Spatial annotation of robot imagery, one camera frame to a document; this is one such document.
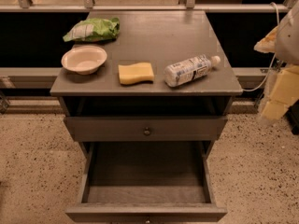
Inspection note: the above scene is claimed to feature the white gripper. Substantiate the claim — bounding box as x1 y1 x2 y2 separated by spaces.
258 64 299 123

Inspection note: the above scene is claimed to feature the clear plastic water bottle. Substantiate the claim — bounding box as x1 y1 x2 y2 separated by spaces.
164 55 221 87

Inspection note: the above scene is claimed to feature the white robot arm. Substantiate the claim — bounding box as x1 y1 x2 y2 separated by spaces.
254 1 299 123

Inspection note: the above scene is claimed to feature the grey wooden drawer cabinet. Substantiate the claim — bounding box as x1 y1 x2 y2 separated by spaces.
50 9 244 161

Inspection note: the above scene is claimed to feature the open grey bottom drawer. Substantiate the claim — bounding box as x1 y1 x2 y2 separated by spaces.
65 142 227 224

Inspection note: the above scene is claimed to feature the closed grey drawer with knob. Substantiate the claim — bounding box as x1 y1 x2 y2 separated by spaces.
64 116 227 142

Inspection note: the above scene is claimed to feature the yellow sponge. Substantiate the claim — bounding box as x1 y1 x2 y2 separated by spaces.
118 63 154 85

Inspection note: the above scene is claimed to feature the green chip bag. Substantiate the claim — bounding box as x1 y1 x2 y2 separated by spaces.
63 18 120 42

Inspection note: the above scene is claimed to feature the white bowl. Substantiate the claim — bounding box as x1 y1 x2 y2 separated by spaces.
61 46 107 75

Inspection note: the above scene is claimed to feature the white cable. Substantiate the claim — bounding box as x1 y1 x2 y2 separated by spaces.
242 1 281 93

